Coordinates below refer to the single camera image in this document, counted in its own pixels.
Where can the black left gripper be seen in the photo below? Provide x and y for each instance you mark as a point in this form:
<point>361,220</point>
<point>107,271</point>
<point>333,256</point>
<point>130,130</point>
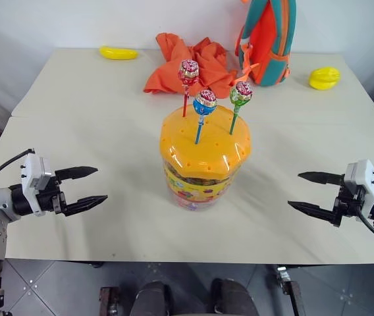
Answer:
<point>50,200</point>

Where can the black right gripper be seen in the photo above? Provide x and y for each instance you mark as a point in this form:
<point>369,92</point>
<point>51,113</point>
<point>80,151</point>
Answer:
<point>348,200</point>

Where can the lollipop jar with yellow lid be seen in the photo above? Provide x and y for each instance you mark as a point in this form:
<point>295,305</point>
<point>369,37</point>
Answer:
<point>203,154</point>

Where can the lollipop with green stick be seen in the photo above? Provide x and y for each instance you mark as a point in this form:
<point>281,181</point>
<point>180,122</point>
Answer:
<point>242,91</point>

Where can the lollipop with blue stick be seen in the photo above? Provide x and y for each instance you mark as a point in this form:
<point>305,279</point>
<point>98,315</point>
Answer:
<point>205,102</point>

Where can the lollipop with red stick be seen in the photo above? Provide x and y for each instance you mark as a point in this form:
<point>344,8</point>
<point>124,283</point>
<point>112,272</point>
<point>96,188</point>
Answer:
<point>189,70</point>

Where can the metal table leg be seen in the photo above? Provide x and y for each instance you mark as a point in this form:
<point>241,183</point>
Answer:
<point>292,293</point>

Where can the yellow toy starfruit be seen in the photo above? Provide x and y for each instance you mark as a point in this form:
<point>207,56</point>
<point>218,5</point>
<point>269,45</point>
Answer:
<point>324,78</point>

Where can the dark rounded shape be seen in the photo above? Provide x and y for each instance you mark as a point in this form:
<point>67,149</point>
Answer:
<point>233,299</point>
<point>150,299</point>

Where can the yellow toy banana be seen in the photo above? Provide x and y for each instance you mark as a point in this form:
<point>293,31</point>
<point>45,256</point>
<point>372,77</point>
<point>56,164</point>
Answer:
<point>119,53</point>

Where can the crumpled orange cloth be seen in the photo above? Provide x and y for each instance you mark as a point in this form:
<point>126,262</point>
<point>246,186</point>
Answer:
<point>174,66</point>

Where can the teal and orange backpack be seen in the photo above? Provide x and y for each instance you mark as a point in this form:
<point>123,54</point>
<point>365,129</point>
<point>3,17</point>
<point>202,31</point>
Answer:
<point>272,42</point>

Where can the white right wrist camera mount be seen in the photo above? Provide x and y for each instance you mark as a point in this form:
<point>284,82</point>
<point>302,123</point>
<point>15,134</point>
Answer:
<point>359,174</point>

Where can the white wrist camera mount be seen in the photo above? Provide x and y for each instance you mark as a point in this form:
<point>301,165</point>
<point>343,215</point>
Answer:
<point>359,174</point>
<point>34,177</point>

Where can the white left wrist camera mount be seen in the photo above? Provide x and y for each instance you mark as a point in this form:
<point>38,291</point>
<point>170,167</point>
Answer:
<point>34,177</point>

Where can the brown table leg bracket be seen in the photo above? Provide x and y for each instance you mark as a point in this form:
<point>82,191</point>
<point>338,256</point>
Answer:
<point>109,301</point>

